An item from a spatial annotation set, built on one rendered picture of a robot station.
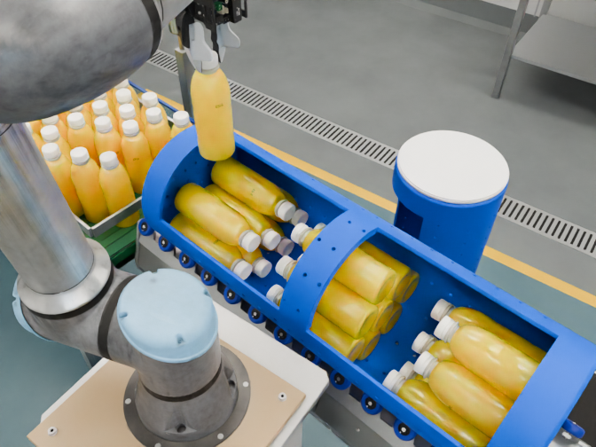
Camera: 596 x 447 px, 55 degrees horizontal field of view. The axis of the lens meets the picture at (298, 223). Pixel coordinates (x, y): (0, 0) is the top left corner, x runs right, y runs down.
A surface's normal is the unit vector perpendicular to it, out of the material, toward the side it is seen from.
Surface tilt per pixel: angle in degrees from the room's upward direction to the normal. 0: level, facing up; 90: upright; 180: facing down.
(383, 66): 0
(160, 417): 71
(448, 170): 0
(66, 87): 103
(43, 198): 90
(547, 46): 0
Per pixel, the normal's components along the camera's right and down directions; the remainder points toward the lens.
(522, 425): -0.44, -0.15
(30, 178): 0.89, 0.34
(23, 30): 0.40, 0.11
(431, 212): -0.48, 0.63
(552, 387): -0.18, -0.51
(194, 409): 0.40, 0.40
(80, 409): 0.02, -0.71
